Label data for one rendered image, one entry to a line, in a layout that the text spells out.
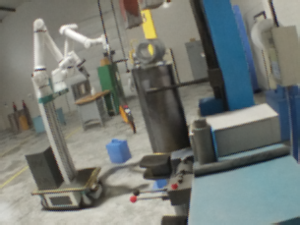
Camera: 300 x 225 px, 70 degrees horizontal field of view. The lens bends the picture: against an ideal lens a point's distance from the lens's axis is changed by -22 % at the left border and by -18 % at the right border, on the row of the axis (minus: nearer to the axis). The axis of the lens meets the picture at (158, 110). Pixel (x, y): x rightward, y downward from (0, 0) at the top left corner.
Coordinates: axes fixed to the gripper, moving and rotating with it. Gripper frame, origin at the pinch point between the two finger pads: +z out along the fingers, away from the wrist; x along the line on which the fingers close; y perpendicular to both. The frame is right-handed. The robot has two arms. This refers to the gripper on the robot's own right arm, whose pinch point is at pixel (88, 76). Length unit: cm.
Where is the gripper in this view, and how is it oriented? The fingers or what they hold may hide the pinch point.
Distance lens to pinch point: 280.8
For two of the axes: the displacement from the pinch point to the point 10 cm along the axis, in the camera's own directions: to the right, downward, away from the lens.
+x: 1.5, 2.8, -9.5
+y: -7.9, 6.1, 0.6
